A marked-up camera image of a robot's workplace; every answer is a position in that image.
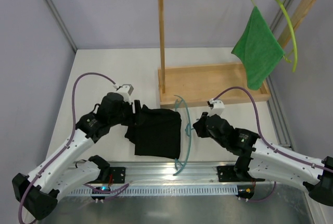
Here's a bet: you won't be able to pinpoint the teal plastic hanger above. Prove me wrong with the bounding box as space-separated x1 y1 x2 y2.
173 95 193 177

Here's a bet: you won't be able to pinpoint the green microfibre cloth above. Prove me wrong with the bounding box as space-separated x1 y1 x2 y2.
232 6 285 90

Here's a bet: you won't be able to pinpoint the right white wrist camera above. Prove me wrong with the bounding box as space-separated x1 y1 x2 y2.
207 98 225 117

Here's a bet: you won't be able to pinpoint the purple cable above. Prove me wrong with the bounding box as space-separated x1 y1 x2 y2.
17 72 130 224
213 86 333 204

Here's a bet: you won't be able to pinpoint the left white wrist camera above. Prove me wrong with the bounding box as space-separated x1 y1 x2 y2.
113 84 134 104

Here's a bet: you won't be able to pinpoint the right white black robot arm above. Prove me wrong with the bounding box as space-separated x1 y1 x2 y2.
193 112 332 206

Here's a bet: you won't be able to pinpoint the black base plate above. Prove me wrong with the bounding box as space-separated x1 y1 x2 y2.
107 167 126 184
216 165 237 182

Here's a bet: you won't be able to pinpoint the wooden clothes rack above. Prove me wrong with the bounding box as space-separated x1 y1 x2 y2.
158 0 316 108

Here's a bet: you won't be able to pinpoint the aluminium mounting rail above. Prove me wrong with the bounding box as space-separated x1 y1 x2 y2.
72 160 284 183

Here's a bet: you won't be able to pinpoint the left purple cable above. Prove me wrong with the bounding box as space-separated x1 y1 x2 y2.
17 72 130 224

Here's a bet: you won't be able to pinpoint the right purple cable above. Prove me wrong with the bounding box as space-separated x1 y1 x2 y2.
213 86 333 204

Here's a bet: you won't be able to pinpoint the lime green plastic hanger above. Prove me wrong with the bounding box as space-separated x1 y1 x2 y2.
241 0 298 78

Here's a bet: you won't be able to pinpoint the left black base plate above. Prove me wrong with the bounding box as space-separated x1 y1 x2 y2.
107 167 126 184

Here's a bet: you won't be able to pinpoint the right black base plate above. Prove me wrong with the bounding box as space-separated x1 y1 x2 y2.
216 165 237 182

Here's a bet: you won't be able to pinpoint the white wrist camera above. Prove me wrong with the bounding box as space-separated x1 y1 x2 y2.
207 98 225 117
113 84 134 104

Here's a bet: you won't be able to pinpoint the black trousers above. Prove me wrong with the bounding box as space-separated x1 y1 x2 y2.
124 105 182 159

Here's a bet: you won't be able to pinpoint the grey slotted cable duct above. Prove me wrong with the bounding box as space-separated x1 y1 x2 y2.
62 185 239 197

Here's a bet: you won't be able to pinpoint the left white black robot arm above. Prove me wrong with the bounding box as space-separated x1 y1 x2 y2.
12 92 140 220

